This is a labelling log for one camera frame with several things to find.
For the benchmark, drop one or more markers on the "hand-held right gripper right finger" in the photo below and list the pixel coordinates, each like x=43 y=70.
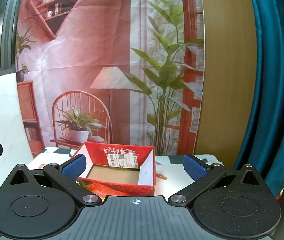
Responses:
x=195 y=168

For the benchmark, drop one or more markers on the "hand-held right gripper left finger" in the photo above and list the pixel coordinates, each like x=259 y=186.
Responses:
x=73 y=167

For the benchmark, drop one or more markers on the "red cardboard box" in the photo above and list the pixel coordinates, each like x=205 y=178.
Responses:
x=122 y=150

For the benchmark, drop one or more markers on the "teal curtain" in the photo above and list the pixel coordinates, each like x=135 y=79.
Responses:
x=278 y=80

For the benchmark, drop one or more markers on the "printed room scene backdrop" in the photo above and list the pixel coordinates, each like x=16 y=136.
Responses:
x=94 y=42

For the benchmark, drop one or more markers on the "grey window frame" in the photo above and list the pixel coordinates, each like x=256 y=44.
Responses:
x=8 y=42

